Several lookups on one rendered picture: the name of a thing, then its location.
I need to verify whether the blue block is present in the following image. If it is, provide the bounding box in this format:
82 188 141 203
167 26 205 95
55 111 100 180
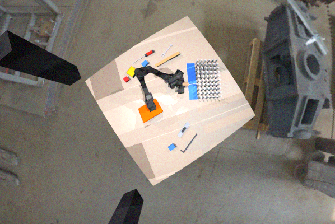
141 60 148 67
168 143 175 151

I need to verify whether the blue flat strip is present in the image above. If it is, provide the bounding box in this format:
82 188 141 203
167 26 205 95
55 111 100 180
187 63 198 100

